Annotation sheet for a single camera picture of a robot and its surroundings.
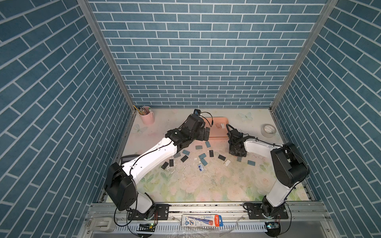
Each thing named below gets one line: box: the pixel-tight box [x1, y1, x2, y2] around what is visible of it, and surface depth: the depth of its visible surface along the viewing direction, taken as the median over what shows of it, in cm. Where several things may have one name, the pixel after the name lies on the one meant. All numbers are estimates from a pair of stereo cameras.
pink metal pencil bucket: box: [138, 105, 156, 125], surface depth 108 cm
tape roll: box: [260, 123, 277, 139], surface depth 107 cm
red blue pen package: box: [181, 214, 224, 227], surface depth 72 cm
